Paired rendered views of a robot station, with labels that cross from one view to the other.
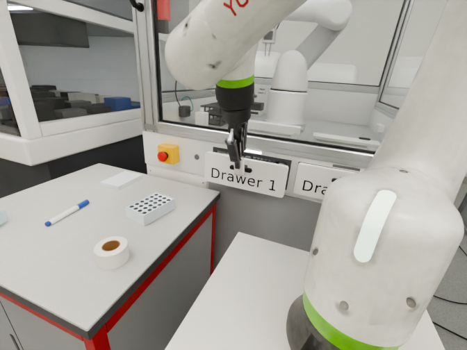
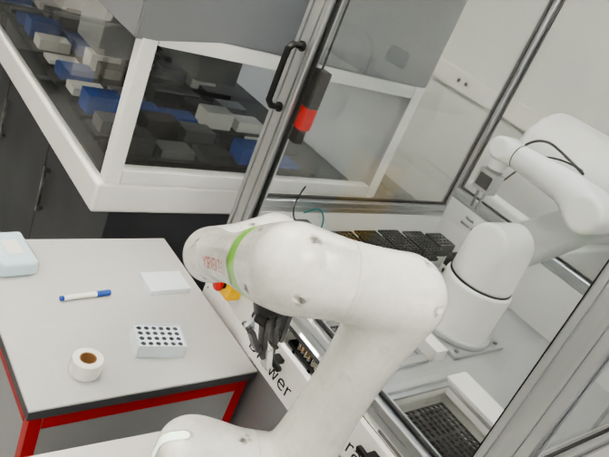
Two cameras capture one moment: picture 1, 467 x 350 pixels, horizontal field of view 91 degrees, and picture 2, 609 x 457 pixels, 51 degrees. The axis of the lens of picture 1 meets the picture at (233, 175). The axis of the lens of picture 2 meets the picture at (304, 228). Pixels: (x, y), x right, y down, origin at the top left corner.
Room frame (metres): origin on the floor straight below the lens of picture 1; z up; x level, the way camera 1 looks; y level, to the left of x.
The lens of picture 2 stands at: (-0.44, -0.50, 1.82)
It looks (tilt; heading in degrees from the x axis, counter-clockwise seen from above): 25 degrees down; 26
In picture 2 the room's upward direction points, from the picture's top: 24 degrees clockwise
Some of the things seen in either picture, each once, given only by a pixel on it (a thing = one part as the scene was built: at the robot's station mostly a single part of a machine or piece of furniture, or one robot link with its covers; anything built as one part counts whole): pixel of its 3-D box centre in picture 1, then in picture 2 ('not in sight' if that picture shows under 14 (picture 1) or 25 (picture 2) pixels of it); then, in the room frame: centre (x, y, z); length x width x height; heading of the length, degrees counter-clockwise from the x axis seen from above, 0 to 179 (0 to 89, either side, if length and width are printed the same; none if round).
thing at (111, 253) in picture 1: (112, 252); (86, 364); (0.42, 0.27, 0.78); 0.07 x 0.07 x 0.04
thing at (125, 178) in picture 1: (121, 180); (165, 282); (0.82, 0.44, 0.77); 0.13 x 0.09 x 0.02; 162
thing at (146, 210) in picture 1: (151, 207); (158, 340); (0.62, 0.25, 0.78); 0.12 x 0.08 x 0.04; 151
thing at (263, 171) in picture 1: (243, 173); (279, 367); (0.73, -0.03, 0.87); 0.29 x 0.02 x 0.11; 71
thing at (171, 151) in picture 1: (167, 153); (229, 283); (0.87, 0.27, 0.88); 0.07 x 0.05 x 0.07; 71
